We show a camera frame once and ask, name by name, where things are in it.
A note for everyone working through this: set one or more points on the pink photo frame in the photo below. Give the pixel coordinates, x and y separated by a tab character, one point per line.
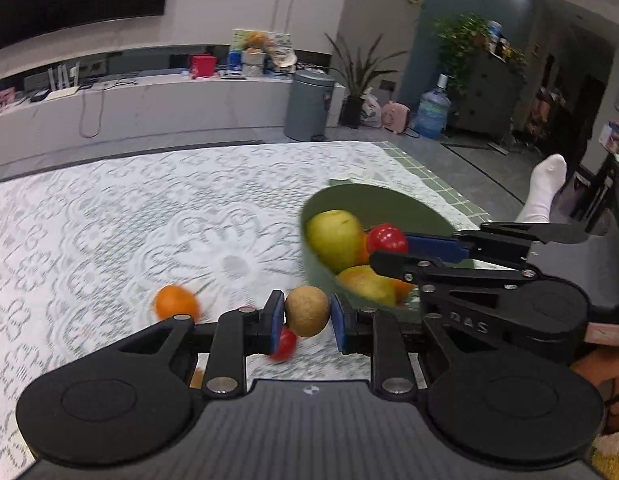
6	96

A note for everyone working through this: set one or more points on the brown teddy bear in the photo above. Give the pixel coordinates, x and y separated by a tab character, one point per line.
257	41

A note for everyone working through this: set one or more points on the black wall socket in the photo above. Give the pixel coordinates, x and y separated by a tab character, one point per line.
388	85

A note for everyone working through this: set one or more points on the white plastic bag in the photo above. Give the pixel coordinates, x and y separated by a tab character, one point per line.
371	112

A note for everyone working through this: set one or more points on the dark chair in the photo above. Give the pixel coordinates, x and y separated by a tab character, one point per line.
599	185

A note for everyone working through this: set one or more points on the red box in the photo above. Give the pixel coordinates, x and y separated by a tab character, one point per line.
203	66

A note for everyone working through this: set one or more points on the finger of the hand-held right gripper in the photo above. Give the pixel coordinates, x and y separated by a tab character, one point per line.
434	249
419	271

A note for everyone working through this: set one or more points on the mango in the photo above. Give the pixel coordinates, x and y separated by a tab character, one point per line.
364	284

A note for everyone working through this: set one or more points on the long-leaf plant in black pot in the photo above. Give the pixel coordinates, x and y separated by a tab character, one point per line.
353	110

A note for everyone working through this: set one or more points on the black set-top box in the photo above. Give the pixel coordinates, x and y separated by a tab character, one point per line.
39	96

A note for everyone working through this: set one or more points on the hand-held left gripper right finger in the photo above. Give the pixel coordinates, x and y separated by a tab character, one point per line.
340	325

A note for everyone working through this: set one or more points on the grey drawer cabinet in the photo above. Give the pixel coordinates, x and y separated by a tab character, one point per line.
489	95

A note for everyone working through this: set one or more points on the orange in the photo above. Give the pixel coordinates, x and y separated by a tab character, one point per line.
405	292
176	302
367	250

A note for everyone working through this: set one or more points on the red tomato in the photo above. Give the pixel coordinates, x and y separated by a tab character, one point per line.
287	345
387	237

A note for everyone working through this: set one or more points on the grey trash bin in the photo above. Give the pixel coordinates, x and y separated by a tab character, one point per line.
309	107

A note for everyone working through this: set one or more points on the blue carton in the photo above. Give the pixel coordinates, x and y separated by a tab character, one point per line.
234	60

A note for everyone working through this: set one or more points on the white paper fan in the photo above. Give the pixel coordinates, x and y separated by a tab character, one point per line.
284	59

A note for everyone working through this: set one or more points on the green colander bowl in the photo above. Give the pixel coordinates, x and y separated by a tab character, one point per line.
389	205

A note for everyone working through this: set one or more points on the blue water bottle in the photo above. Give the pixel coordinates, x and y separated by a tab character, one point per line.
432	112

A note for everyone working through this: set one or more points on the white marble television console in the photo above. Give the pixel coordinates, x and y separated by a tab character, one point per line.
189	110

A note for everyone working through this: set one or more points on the white router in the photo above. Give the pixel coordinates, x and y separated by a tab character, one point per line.
64	87

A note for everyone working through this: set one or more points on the yellow-green pear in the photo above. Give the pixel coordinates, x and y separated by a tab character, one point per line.
334	237

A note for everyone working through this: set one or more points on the white lace tablecloth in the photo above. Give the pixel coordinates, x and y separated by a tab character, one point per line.
139	220

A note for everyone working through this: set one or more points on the pink heater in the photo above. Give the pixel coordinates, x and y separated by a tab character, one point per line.
396	119

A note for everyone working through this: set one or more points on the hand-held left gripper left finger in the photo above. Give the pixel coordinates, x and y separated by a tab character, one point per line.
275	322

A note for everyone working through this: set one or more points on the green ivy plant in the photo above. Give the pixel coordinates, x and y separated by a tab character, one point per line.
464	32

